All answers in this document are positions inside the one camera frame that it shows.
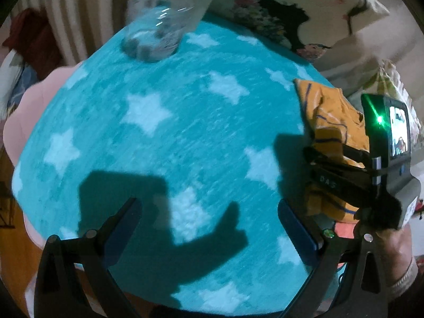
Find turquoise printed blanket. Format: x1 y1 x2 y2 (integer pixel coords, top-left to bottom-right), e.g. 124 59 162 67
11 13 352 317

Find pink bed sheet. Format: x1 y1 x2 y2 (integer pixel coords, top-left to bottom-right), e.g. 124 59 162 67
3 63 87 160

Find beige paper cup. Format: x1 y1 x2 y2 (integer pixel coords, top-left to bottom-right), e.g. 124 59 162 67
170 0 219 33

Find beige curtain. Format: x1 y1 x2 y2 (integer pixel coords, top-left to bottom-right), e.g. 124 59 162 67
15 0 133 67

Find clear plastic cup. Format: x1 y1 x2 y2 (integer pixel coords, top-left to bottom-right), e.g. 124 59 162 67
121 0 195 63

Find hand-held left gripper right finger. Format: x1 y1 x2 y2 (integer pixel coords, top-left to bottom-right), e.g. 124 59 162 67
277 199 390 318

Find yellow striped sweater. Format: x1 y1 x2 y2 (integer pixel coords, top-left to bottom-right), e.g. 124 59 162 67
294 79 370 222

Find bird print cushion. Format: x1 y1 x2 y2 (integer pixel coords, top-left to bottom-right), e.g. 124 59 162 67
215 0 390 63

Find white floral pillow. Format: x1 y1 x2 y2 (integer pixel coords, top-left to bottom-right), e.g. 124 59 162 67
373 59 418 115

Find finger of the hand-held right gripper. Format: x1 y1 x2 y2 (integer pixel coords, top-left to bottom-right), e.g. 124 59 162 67
303 146 373 173
308 164 383 207

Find person's right forearm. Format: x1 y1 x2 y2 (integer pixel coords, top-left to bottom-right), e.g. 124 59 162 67
376 223 419 303

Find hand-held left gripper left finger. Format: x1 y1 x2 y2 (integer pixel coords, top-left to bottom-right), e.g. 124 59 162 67
35 197 143 318

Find dark red cloth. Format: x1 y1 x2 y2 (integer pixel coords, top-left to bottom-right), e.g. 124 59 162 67
3 8 64 81

